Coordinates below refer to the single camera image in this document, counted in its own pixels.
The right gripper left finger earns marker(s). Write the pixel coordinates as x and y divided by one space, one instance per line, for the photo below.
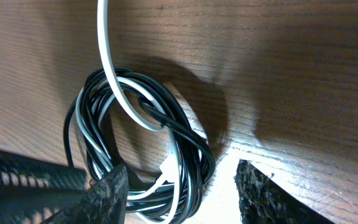
31 187

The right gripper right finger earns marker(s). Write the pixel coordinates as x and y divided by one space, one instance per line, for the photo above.
263 201

